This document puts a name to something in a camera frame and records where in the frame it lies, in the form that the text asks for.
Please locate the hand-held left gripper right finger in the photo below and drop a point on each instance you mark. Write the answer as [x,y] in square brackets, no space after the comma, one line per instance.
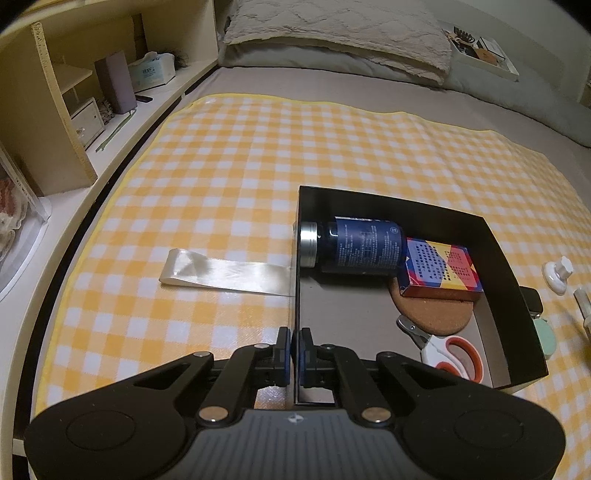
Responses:
[304,353]

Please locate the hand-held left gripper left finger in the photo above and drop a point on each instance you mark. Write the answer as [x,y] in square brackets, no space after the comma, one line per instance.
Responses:
[284,353]

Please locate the black cardboard box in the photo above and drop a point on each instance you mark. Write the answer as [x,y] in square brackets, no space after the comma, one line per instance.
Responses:
[341,314]

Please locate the dark blue pill bottle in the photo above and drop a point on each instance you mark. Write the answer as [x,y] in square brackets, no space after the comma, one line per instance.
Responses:
[364,244]

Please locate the round cork coaster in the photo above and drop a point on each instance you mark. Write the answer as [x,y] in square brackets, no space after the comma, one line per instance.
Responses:
[434,316]

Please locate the colourful playing card box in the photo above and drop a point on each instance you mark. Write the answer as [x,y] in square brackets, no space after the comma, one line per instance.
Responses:
[438,263]

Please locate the white satin ribbon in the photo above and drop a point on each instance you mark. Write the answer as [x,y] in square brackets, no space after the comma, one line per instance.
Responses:
[221,272]

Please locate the yellow checked cloth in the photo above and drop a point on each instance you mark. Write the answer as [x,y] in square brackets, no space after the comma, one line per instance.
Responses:
[207,175]

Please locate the silver smartwatch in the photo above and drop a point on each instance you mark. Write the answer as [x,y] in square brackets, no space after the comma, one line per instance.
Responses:
[531,300]

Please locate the mint green round case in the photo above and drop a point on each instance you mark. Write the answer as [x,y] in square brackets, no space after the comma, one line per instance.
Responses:
[544,337]

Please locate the white plastic knob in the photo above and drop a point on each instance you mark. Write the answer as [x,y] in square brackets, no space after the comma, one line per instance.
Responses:
[557,275]

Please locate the green sticks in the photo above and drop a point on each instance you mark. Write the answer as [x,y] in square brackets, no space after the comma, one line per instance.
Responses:
[113,134]

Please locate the white plastic tube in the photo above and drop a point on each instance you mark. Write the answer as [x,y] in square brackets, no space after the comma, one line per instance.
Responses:
[582,304]

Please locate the small black item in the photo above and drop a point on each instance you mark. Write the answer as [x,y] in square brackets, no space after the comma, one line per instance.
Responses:
[143,98]

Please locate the clear flower container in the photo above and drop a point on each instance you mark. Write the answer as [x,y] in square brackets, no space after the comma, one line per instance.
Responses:
[16,217]

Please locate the small wooden drawer box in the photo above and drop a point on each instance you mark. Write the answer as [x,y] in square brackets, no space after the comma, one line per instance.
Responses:
[85,124]

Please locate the white tissue box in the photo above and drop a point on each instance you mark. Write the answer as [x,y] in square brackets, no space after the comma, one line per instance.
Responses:
[150,71]

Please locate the black fluffy item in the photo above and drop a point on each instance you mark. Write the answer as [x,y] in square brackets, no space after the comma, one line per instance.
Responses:
[178,57]

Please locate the purple box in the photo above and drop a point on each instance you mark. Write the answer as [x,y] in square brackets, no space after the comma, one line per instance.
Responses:
[117,81]

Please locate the wooden bedside shelf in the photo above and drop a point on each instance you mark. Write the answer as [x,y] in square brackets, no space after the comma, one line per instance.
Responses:
[60,120]

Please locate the grey duvet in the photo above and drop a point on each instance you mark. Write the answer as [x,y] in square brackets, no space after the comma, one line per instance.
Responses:
[508,101]

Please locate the grey textured pillow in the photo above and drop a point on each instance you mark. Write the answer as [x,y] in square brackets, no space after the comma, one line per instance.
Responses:
[332,27]

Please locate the white tray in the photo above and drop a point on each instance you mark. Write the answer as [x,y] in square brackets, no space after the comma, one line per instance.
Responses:
[480,64]

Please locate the brown leather pouch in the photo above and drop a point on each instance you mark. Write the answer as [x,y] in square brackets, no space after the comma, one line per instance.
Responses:
[485,56]

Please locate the black hair claw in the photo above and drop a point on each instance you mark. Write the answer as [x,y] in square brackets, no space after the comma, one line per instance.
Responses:
[464,36]

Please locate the small black white box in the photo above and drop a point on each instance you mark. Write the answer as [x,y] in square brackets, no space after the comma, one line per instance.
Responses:
[491,46]

